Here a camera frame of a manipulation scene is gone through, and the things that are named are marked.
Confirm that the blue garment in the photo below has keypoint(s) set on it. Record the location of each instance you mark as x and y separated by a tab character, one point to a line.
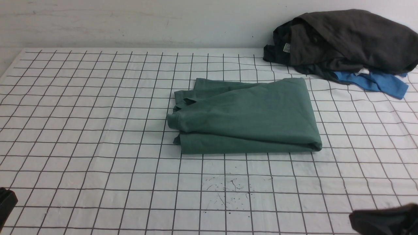
375	81

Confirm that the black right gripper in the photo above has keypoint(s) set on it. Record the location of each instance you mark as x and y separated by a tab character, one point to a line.
401	220

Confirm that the white grid-pattern tablecloth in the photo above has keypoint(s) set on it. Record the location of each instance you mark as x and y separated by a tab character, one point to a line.
86	149

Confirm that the dark grey garment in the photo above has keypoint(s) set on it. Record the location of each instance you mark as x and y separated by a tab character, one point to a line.
321	43

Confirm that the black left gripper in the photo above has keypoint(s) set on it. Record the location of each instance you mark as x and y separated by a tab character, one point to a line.
8	201

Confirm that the green long-sleeve top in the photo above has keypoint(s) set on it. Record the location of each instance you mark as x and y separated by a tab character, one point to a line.
222	117

